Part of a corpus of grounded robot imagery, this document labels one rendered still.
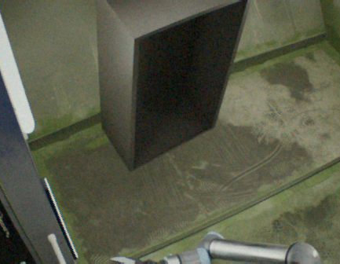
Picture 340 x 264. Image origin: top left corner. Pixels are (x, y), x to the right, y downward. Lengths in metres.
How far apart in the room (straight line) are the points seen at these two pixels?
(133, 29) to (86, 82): 1.69
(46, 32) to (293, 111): 1.92
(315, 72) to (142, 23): 2.48
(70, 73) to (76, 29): 0.32
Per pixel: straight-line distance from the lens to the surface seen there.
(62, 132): 3.74
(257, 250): 1.85
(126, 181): 3.50
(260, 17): 4.19
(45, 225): 2.21
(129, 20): 2.08
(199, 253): 1.94
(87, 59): 3.68
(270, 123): 3.84
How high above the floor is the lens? 2.91
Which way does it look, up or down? 53 degrees down
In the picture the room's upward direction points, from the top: straight up
